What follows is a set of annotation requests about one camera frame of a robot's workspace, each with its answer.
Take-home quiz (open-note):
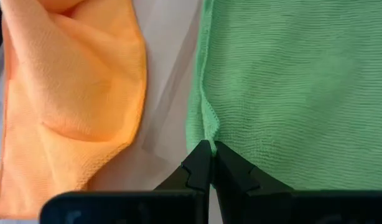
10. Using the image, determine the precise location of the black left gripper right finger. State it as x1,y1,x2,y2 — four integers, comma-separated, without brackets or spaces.
214,141,294,224

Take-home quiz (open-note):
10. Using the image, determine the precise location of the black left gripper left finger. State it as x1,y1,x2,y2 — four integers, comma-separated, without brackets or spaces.
154,139,214,224

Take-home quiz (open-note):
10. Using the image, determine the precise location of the green microfiber towel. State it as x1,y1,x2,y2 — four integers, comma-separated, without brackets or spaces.
185,0,382,191

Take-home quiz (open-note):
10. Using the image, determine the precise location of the orange microfiber towel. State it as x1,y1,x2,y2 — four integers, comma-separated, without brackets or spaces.
0,0,148,221

